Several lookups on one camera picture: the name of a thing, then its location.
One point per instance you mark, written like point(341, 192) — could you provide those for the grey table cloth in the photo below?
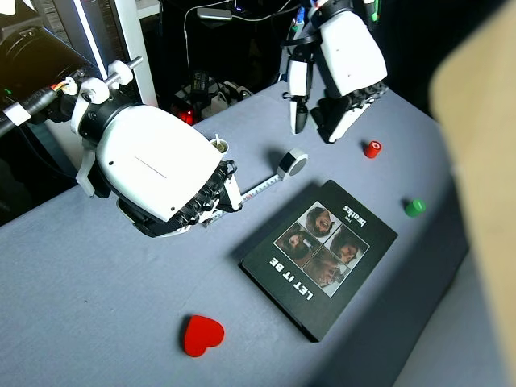
point(101, 282)

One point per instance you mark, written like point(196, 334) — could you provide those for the black power adapter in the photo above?
point(200, 82)

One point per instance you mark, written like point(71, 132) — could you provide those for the white round tape measure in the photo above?
point(294, 161)

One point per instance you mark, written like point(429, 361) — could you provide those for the red heart block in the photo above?
point(201, 334)

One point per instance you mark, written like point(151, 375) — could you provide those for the grey flat device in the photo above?
point(213, 14)

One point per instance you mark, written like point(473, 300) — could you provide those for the green cylinder block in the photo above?
point(415, 207)

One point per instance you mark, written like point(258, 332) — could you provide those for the computer tower case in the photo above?
point(133, 40)

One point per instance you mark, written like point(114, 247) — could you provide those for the red glowing lamp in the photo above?
point(187, 117)

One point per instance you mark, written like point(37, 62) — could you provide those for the small beige cup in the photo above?
point(221, 147)

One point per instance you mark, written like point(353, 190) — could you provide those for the white power strip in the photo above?
point(225, 94)

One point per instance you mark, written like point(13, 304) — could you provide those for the black Let It Be album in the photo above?
point(282, 282)

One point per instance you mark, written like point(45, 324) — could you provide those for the beige blurred panel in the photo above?
point(483, 161)

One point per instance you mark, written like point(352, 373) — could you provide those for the red cylinder block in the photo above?
point(371, 150)

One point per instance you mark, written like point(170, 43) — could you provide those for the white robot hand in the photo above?
point(350, 52)
point(157, 161)

